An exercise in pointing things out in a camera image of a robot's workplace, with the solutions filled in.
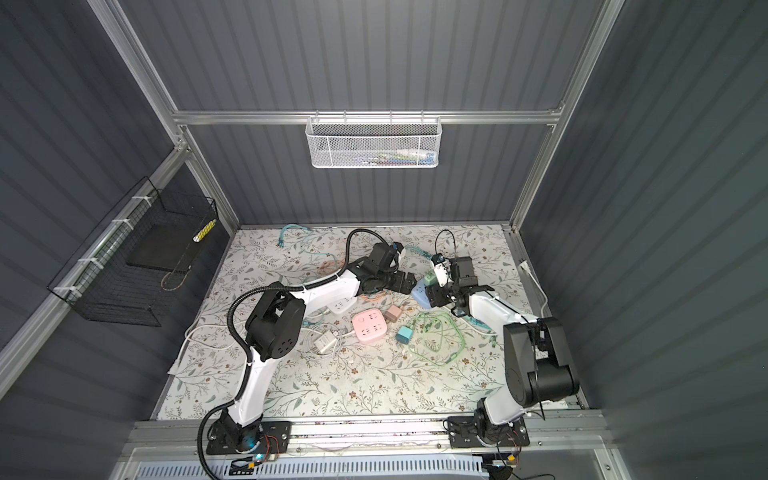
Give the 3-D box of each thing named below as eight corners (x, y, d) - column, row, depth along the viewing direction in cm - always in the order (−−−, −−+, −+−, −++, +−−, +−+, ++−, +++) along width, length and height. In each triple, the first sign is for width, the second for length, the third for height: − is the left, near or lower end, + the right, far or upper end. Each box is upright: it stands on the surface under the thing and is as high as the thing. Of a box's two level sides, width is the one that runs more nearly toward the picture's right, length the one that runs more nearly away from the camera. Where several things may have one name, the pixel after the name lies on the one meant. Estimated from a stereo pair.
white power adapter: (320, 354, 89) (319, 350, 87) (314, 346, 90) (312, 342, 88) (341, 336, 92) (340, 333, 90) (334, 329, 94) (333, 326, 92)
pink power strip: (360, 345, 90) (359, 341, 88) (351, 320, 96) (350, 316, 94) (389, 333, 93) (389, 329, 91) (378, 309, 98) (378, 305, 96)
